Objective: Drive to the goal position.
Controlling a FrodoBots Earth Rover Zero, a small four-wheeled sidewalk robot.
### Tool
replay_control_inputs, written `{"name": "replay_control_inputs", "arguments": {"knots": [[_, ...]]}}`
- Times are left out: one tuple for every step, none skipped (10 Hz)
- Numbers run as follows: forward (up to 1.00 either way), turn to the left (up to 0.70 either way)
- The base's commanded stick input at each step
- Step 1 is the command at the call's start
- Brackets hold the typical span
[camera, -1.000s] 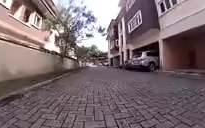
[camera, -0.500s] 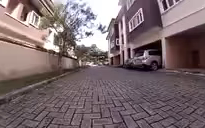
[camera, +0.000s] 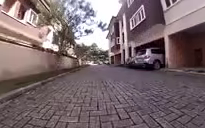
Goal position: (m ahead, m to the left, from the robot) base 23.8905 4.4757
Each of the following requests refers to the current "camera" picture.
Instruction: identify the silver car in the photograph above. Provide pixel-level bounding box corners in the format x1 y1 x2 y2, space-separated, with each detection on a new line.
132 47 166 71

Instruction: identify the dark grass strip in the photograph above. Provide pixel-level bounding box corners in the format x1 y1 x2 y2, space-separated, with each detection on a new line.
0 67 82 100

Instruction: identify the concrete kerb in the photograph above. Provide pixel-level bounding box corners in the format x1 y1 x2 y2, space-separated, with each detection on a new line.
0 65 89 111
159 67 205 78

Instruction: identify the white and beige building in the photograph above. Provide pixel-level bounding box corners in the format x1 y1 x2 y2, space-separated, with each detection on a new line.
160 0 205 71

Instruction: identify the group of distant trees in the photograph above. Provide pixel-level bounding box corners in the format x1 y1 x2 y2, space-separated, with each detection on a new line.
74 42 110 65

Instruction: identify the brown building with white windows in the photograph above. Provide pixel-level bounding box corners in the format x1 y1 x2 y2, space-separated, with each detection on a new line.
105 0 168 67

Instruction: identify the beige boundary wall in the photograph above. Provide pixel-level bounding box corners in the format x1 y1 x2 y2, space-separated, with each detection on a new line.
0 37 83 85

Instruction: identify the grey brick paved road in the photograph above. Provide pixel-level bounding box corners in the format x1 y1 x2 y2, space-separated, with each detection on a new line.
0 64 205 128

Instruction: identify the pink and white building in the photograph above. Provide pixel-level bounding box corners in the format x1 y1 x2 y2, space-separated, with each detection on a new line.
0 0 62 53

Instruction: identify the tall thin-leaved tree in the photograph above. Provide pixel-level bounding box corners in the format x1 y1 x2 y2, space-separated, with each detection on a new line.
39 0 108 57

